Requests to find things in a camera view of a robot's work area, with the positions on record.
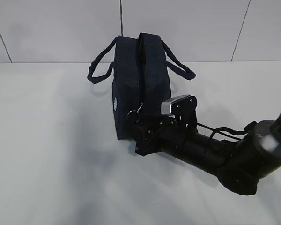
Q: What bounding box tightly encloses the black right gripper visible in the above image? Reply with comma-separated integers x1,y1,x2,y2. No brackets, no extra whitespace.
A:
131,117,198,156

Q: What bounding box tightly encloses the dark navy fabric lunch bag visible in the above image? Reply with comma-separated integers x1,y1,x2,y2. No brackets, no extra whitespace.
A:
87,33,196,140

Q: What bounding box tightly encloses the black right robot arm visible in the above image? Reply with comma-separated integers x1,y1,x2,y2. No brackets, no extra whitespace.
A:
131,95,281,195

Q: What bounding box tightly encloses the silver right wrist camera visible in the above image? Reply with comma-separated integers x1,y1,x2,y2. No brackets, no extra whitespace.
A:
161,94,198,128

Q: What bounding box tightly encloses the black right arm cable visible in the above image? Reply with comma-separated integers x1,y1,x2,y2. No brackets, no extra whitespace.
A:
196,121,245,143

